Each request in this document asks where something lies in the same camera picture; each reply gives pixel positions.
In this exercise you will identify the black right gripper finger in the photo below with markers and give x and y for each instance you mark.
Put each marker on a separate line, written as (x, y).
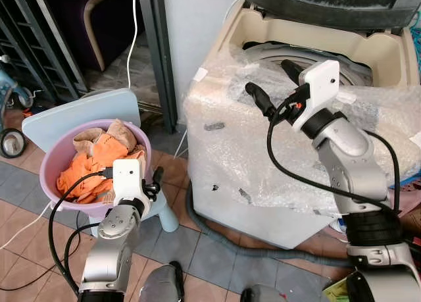
(291, 72)
(260, 98)

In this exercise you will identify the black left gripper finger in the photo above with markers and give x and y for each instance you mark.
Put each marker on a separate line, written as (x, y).
(158, 177)

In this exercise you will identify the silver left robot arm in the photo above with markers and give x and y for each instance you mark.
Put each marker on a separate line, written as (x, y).
(108, 249)

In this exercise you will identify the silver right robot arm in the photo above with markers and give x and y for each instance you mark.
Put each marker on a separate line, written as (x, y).
(352, 164)

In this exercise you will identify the beige top-load washing machine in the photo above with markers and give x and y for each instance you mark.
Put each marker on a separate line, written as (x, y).
(276, 226)

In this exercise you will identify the teal clothes hangers bunch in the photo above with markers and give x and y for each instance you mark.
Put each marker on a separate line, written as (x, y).
(416, 32)

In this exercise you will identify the clear bubble wrap sheet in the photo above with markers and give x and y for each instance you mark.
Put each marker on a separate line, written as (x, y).
(230, 137)

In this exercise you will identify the beige cloth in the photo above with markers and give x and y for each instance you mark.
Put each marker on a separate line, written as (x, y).
(118, 132)

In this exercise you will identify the orange cloth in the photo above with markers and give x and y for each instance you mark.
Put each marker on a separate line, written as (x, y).
(92, 164)

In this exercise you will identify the dark grey washer lid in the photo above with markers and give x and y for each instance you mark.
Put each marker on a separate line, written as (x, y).
(329, 6)

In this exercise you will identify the grey left robot leg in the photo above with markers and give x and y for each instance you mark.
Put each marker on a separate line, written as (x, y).
(162, 285)

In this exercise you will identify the grey robot leg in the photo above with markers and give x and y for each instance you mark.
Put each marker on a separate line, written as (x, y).
(263, 294)
(162, 285)

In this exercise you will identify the pink plastic basin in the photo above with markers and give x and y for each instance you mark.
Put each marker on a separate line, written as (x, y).
(56, 160)

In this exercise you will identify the light blue plastic stool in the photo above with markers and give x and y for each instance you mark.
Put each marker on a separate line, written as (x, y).
(72, 111)

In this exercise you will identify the blue plastic basin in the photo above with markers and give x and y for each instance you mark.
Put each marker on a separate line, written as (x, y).
(409, 177)

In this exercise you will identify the pink plastic stool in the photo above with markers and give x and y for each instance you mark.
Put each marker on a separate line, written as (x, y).
(408, 197)

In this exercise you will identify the small wheeled toy bike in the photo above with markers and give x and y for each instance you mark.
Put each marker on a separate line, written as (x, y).
(12, 141)

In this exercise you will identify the grey right robot leg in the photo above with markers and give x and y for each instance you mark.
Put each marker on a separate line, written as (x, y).
(263, 294)

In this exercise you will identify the yellow-green plastic item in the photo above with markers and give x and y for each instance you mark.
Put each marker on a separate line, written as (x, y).
(335, 290)

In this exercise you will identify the black metal rack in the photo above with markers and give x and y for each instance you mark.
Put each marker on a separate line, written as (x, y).
(26, 39)

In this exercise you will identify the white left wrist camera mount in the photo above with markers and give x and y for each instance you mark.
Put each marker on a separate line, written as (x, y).
(126, 177)

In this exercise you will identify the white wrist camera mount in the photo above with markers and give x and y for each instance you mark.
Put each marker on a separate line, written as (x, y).
(319, 91)
(126, 177)

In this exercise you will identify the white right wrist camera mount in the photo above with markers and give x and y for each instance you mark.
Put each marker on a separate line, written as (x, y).
(319, 91)

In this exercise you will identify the dark metal door frame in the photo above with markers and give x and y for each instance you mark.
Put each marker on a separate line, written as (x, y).
(158, 52)

